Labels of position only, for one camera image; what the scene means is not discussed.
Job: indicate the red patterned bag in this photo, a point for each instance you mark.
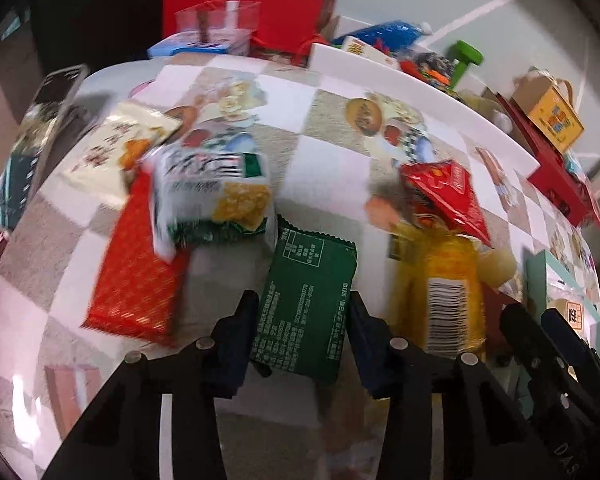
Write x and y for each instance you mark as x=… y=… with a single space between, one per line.
x=596 y=207

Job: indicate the black cabinet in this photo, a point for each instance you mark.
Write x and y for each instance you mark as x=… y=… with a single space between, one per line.
x=95 y=10

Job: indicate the red gift box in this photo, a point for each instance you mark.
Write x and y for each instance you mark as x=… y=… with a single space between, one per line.
x=285 y=15

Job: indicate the red triangular snack packet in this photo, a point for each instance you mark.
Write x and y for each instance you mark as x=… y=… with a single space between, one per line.
x=447 y=195

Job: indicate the yellow snack packet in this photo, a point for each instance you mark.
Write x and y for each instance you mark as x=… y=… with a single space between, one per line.
x=440 y=290

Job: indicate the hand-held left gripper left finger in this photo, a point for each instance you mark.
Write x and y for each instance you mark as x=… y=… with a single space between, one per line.
x=240 y=340

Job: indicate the yellow carry box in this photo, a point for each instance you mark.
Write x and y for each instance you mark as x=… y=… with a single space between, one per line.
x=550 y=110

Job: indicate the yellow white card box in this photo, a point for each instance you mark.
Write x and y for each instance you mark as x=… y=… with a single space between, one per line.
x=367 y=52

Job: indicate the green dumbbell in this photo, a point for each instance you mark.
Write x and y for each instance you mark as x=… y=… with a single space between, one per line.
x=462 y=60

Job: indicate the clear plastic box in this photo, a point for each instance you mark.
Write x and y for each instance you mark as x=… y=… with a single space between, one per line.
x=215 y=25

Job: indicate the clear plastic cups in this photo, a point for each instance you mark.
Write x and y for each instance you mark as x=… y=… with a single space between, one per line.
x=495 y=112

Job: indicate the white green snack packet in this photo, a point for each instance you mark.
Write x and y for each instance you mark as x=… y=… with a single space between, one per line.
x=215 y=195

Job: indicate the smartphone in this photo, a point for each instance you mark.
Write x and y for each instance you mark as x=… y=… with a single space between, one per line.
x=35 y=140

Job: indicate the colourful toy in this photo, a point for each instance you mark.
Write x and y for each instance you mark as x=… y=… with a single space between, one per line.
x=430 y=70

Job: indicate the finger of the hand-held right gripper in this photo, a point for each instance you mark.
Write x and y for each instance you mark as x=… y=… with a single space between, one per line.
x=527 y=340
x=567 y=340

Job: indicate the blue box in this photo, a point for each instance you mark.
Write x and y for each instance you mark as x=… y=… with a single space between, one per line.
x=180 y=46

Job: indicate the blue bead bottle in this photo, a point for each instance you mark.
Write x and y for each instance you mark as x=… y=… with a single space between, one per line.
x=380 y=32

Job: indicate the cream snack packet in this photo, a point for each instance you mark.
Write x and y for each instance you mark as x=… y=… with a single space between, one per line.
x=110 y=150

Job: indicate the teal box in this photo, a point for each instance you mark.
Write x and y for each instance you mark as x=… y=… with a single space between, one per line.
x=537 y=280

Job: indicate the pale yellow jelly cup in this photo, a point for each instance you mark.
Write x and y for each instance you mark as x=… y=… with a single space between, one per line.
x=500 y=267

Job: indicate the red box with window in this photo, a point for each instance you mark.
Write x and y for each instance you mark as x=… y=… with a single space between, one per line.
x=555 y=180

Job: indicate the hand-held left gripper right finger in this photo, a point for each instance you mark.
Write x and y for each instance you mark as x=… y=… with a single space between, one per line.
x=367 y=350

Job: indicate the clear bread packet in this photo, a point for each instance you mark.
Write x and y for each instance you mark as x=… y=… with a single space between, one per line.
x=572 y=310

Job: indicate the small red box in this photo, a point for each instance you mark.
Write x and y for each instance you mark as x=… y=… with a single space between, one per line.
x=495 y=297

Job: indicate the light blue packet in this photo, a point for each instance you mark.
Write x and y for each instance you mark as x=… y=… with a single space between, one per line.
x=575 y=165

